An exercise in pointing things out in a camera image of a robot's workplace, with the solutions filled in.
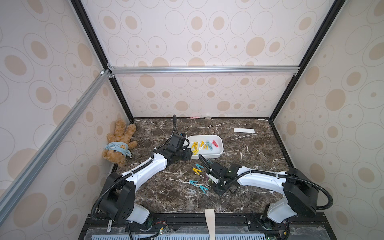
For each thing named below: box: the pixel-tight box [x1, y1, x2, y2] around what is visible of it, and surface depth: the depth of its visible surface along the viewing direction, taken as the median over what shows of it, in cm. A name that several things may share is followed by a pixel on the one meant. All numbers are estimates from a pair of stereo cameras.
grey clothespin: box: [186, 188, 197, 195], surface depth 85 cm
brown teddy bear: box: [102, 118, 138, 166], surface depth 96 cm
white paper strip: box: [233, 128, 256, 134], surface depth 115 cm
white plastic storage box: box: [185, 135, 224, 159], surface depth 104 cm
